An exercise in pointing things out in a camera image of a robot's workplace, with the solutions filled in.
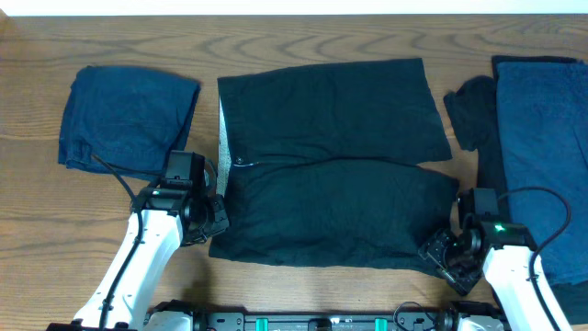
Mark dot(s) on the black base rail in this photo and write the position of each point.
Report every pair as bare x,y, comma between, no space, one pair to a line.
408,316

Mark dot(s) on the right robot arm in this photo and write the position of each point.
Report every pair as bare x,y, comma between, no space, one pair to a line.
506,255

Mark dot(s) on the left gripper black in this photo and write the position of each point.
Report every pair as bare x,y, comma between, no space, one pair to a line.
218,205

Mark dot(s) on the black garment under pile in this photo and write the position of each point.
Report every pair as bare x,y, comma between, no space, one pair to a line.
473,114

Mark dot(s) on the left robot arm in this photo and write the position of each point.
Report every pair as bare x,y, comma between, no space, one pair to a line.
162,221

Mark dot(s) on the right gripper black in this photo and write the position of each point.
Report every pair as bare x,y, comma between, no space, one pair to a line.
435,247

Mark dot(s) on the blue garment in pile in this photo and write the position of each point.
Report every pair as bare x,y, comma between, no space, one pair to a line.
542,120

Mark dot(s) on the black shorts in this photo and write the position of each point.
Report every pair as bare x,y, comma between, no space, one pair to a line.
325,166

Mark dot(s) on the folded navy blue garment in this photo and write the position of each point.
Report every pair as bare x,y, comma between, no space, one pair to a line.
131,117

